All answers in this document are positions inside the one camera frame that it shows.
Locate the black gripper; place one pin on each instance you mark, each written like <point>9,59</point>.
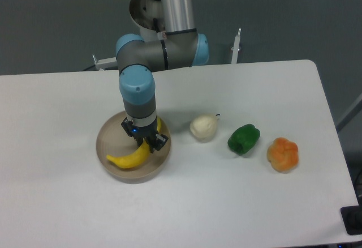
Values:
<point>151,133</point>

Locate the yellow toy banana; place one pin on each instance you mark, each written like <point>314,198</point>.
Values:
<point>138,157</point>

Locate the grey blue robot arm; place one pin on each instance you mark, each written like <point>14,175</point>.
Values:
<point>180,45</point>

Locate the beige round plate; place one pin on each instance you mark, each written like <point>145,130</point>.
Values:
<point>113,140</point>

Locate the white toy pear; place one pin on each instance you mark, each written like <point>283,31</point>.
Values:
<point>204,127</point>

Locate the green toy bell pepper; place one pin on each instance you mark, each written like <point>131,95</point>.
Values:
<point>243,139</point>

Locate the orange toy pumpkin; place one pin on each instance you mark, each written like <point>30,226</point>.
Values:
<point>283,155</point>

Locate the grey metal table leg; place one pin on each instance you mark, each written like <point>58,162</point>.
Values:
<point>349,114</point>

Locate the black device at edge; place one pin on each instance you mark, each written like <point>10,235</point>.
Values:
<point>351,216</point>

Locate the white metal frame bracket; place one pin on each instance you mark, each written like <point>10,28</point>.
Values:
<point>105,64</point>

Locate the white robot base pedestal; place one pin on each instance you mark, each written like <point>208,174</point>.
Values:
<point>148,16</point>

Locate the white upright bracket post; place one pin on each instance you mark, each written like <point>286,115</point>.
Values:
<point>236,47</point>

